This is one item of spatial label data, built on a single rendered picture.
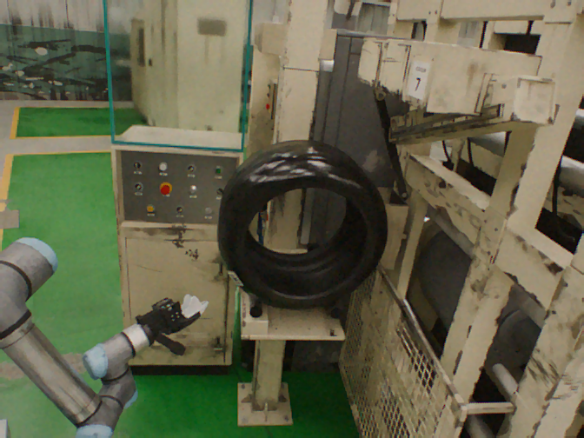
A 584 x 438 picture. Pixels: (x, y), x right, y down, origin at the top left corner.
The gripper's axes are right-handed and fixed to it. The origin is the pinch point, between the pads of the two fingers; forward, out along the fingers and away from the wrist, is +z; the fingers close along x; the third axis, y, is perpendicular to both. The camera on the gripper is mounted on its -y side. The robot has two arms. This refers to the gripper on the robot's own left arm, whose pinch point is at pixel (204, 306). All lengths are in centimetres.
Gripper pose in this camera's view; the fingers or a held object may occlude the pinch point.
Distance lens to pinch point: 133.0
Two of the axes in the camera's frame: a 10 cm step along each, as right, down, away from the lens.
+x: -7.0, -0.2, 7.2
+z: 6.8, -3.5, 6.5
